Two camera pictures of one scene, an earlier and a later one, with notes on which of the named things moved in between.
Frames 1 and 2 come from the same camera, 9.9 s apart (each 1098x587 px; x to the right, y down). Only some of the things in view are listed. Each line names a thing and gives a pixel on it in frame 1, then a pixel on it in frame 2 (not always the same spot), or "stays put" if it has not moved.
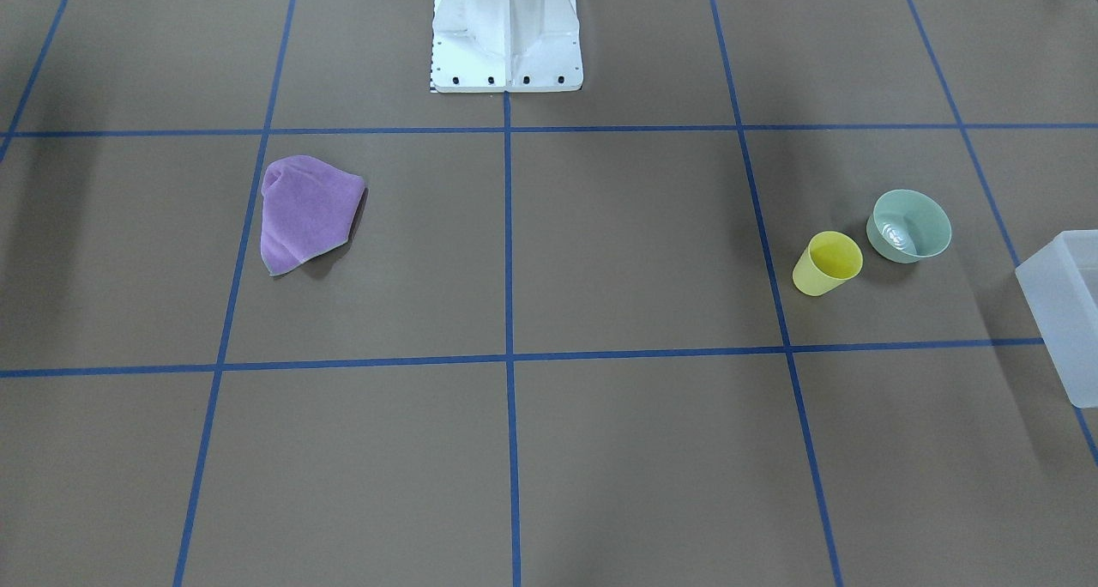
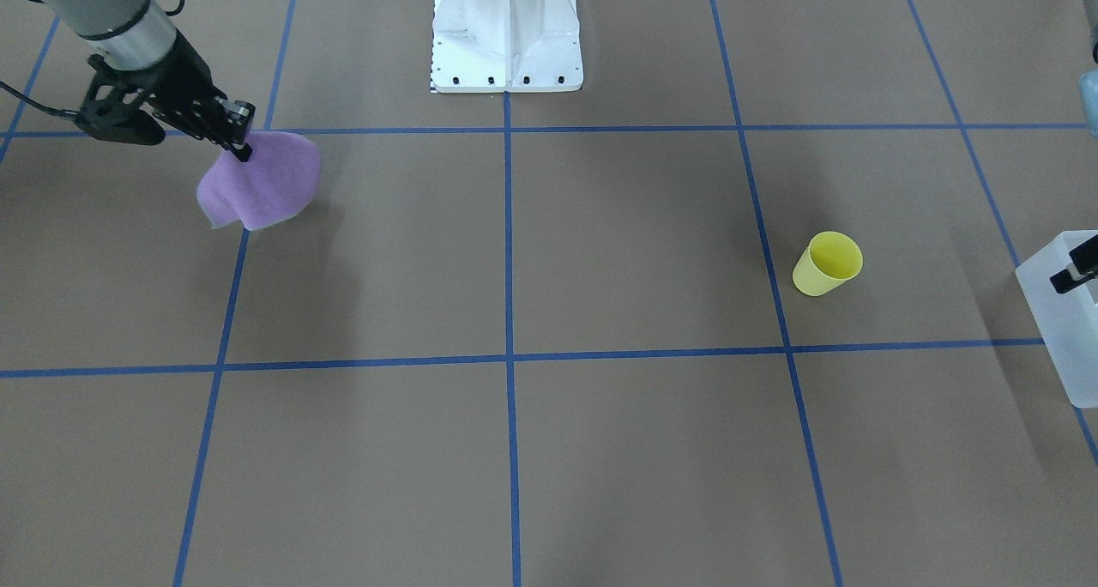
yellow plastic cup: [829, 259] stays put
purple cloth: [308, 208] to [280, 177]
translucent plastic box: [1060, 285] stays put
